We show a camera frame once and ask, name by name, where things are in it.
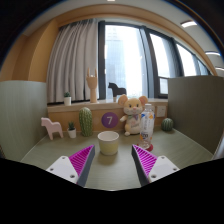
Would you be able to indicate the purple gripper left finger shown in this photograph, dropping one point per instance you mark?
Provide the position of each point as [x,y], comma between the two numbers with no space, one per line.
[74,168]

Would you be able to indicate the tall green cactus figure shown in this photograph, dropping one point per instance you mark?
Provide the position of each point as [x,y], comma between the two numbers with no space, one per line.
[85,120]

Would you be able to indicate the small potted plant on desk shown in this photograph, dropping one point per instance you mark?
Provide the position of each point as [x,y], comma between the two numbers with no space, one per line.
[71,129]

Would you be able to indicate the round green cactus figure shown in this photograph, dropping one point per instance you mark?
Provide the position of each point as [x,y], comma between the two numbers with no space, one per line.
[167,124]

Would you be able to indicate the red round coaster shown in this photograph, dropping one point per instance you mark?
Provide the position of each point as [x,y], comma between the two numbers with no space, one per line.
[150,148]

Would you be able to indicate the pale yellow cup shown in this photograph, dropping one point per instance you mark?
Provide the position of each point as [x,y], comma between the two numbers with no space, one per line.
[108,142]

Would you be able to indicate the purple number seven disc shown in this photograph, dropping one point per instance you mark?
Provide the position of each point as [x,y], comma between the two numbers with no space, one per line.
[109,120]

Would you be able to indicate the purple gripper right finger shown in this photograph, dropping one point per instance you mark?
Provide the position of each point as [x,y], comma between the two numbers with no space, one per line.
[151,168]

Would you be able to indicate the wooden hand model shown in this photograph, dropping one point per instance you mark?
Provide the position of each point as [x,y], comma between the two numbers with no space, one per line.
[92,82]

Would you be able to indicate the black toy horse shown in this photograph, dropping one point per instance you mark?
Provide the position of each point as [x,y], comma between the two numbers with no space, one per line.
[116,90]

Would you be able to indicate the pink toy horse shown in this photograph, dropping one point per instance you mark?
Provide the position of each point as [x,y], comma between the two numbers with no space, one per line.
[52,127]

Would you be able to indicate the grey curtain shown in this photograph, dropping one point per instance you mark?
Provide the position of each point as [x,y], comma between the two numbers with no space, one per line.
[74,53]

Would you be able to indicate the small potted plant on sill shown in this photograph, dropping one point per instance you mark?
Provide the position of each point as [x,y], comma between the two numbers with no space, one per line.
[67,99]

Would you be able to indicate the clear plastic water bottle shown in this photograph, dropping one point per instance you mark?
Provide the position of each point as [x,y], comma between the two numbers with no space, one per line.
[146,127]

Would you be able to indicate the plush mouse toy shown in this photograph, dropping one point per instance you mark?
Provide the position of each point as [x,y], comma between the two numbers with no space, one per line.
[132,108]

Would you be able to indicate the white wall socket right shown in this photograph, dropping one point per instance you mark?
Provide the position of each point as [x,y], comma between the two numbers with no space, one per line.
[161,111]

